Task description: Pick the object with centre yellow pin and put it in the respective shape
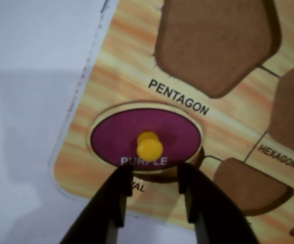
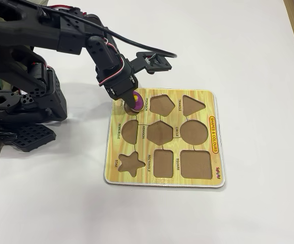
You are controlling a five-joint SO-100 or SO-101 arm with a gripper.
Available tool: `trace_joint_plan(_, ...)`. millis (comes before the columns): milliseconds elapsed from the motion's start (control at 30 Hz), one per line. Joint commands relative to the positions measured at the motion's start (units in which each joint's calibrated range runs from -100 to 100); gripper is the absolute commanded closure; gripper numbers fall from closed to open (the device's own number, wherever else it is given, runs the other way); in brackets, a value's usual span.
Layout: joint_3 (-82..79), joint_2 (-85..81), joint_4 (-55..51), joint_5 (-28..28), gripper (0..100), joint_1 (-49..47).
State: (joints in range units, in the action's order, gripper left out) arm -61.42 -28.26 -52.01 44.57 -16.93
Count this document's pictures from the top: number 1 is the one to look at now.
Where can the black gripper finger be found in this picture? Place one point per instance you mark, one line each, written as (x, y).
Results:
(212, 213)
(106, 208)

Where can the purple oval piece yellow pin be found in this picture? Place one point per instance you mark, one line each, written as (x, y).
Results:
(116, 134)

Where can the wooden shape puzzle board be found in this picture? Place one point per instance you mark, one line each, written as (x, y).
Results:
(126, 63)

